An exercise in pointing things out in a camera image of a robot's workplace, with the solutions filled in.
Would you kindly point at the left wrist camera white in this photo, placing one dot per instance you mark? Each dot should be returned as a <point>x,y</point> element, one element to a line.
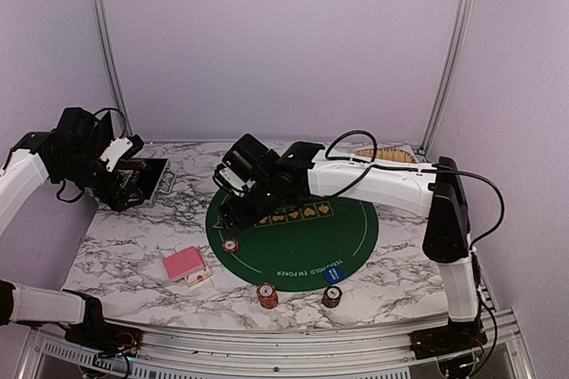
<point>114,152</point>

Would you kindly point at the left aluminium frame post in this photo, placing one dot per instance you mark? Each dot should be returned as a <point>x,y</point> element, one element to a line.
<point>101,22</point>

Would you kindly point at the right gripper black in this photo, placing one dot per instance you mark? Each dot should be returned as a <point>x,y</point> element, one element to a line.
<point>229,216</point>

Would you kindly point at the woven bamboo tray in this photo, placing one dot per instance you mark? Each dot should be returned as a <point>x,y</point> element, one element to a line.
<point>388,154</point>

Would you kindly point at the single orange poker chip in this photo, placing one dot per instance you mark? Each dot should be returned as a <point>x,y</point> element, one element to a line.
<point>230,245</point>

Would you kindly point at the playing card box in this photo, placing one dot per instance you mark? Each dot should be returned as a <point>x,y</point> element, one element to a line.
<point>196,277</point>

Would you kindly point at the right aluminium frame post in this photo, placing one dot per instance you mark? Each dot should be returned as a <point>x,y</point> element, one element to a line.
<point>458,34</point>

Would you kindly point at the orange poker chip stack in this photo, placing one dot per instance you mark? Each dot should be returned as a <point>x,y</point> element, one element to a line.
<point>267,295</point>

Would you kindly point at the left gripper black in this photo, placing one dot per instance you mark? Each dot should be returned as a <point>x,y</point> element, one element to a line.
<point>116,203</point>

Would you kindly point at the aluminium frame post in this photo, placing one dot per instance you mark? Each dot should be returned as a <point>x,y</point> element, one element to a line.
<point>458,34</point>
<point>101,22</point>

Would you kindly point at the aluminium poker case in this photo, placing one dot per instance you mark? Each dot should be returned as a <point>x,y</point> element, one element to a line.
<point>156,176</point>

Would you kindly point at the red playing card deck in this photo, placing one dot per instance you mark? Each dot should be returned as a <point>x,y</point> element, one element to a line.
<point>184,263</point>

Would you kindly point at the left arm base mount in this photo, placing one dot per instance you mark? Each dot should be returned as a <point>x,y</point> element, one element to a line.
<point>96,333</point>

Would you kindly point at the round green poker mat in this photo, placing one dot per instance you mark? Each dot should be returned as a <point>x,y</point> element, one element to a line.
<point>291,249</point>

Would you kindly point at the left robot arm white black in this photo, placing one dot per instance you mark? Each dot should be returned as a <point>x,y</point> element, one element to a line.
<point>81,149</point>

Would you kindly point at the aluminium front rail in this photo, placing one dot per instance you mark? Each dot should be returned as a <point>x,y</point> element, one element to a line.
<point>359,352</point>

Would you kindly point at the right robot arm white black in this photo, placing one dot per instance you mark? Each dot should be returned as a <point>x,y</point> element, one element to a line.
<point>259,181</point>

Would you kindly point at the blue small blind button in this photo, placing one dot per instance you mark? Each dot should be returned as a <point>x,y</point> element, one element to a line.
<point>334,275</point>

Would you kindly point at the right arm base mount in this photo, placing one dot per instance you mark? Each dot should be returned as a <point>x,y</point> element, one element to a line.
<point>444,340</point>

